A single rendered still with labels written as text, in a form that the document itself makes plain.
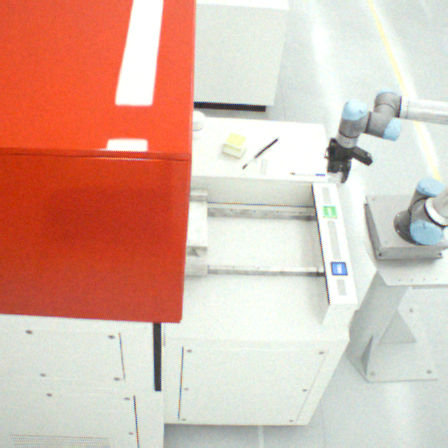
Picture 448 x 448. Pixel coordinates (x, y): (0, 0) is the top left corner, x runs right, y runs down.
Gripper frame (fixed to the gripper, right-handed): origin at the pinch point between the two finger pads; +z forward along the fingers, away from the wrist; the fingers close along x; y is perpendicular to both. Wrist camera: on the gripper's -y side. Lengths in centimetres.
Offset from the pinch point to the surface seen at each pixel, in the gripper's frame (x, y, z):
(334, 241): 13.4, 0.6, 15.1
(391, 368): 14, -50, 109
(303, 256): 9.8, 9.0, 28.7
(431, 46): -283, -149, 111
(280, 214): -8.1, 16.7, 25.9
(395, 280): 20.0, -25.7, 28.7
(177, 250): 66, 55, -42
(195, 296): 29, 48, 29
